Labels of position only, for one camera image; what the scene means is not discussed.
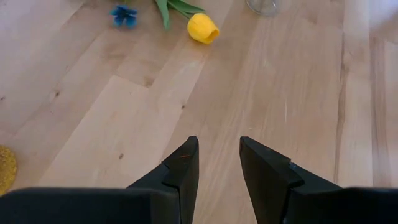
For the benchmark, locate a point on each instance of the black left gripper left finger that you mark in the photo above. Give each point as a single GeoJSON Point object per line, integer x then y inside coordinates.
{"type": "Point", "coordinates": [180, 186]}

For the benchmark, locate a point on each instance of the loose blue flower blossom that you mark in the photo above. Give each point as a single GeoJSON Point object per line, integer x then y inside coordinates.
{"type": "Point", "coordinates": [124, 15]}

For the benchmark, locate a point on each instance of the yellow artificial tulip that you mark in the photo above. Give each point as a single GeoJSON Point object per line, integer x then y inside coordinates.
{"type": "Point", "coordinates": [202, 28]}

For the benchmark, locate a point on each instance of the clear glass vase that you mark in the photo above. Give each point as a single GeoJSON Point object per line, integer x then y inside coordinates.
{"type": "Point", "coordinates": [264, 7]}

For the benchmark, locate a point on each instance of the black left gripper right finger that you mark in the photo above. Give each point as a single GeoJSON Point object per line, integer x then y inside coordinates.
{"type": "Point", "coordinates": [267, 186]}

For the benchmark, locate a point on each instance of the yellow glass vase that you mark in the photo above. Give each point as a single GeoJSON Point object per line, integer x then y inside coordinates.
{"type": "Point", "coordinates": [6, 168]}

